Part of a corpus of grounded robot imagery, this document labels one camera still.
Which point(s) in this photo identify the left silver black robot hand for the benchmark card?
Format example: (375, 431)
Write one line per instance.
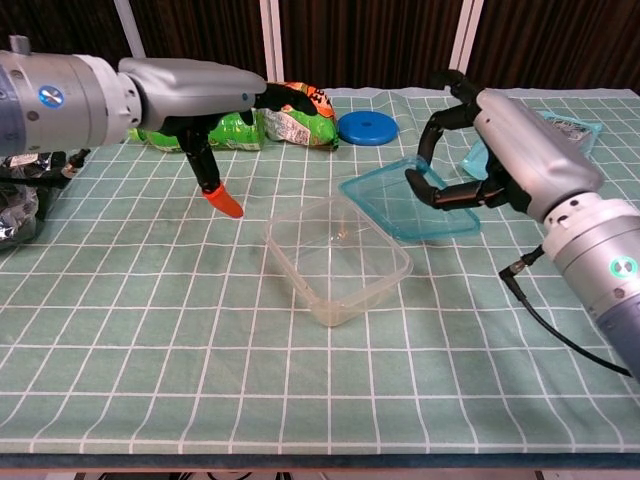
(190, 92)

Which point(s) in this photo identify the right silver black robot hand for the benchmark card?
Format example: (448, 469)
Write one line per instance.
(535, 155)

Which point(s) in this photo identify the teal transparent container lid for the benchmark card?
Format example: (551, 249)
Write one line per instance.
(385, 195)

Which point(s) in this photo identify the clear plastic food container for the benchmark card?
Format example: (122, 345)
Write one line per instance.
(320, 305)

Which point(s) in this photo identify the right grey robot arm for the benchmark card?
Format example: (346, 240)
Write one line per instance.
(600, 260)

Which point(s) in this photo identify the light blue cloth package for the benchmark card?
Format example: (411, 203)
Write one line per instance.
(580, 131)

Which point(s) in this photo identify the green snack packet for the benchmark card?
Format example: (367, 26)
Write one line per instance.
(235, 132)

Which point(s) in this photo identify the orange green snack bag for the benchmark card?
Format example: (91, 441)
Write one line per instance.
(300, 130)

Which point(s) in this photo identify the blue round disc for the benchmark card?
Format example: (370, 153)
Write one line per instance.
(367, 129)

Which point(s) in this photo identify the black wrapped package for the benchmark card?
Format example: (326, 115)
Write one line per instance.
(17, 215)

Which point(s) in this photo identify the white frame post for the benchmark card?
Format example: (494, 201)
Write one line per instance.
(271, 40)
(129, 30)
(465, 35)

